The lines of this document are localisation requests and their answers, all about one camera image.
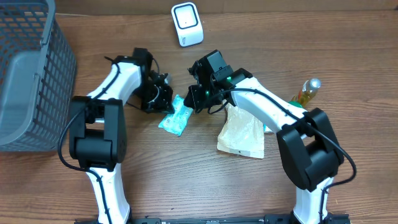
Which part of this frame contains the green wet wipes pack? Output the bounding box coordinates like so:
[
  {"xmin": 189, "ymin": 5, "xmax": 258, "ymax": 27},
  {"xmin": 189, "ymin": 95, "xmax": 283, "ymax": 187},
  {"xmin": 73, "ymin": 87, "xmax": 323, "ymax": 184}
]
[{"xmin": 158, "ymin": 95, "xmax": 193, "ymax": 136}]

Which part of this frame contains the brown Pantree snack pouch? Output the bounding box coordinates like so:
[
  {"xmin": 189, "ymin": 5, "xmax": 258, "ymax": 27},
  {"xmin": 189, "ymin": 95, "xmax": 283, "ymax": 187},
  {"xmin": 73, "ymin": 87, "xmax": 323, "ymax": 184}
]
[{"xmin": 217, "ymin": 103, "xmax": 265, "ymax": 159}]

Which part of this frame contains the small green sachet pack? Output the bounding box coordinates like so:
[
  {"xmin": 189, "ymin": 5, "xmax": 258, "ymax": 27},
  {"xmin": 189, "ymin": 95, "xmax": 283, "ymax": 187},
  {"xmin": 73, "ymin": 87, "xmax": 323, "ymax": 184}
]
[{"xmin": 264, "ymin": 124, "xmax": 273, "ymax": 134}]

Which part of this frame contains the green lid round jar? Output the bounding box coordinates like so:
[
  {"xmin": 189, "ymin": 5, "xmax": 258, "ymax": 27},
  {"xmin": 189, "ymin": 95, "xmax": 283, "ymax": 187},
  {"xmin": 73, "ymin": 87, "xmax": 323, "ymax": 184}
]
[{"xmin": 289, "ymin": 101, "xmax": 303, "ymax": 108}]

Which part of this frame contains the yellow oil glass bottle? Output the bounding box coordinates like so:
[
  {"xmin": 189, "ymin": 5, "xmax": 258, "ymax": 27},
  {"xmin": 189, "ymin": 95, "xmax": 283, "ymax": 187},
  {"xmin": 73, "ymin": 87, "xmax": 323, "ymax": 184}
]
[{"xmin": 292, "ymin": 78, "xmax": 322, "ymax": 107}]

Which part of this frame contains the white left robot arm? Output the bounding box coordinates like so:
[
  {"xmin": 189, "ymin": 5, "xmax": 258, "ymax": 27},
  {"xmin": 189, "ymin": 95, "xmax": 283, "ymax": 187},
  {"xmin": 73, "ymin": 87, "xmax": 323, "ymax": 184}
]
[{"xmin": 65, "ymin": 52, "xmax": 175, "ymax": 223}]

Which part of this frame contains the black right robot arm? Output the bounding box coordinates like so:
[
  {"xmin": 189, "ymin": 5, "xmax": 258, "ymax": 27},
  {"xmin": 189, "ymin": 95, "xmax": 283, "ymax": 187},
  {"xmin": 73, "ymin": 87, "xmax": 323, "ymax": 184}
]
[{"xmin": 184, "ymin": 50, "xmax": 350, "ymax": 223}]

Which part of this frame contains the white barcode scanner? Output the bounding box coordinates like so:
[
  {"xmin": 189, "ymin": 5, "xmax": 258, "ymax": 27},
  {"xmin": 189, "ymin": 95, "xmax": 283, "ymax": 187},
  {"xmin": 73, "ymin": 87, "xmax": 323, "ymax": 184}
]
[{"xmin": 171, "ymin": 2, "xmax": 204, "ymax": 47}]

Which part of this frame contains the grey plastic basket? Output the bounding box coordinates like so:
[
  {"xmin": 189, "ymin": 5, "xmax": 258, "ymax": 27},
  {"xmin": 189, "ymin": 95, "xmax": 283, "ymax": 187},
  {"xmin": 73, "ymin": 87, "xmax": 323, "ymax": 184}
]
[{"xmin": 1, "ymin": 0, "xmax": 77, "ymax": 152}]

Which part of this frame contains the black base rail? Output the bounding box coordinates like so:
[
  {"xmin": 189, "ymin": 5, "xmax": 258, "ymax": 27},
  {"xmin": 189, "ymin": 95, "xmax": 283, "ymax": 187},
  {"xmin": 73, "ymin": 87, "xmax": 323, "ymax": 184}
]
[{"xmin": 74, "ymin": 213, "xmax": 351, "ymax": 224}]

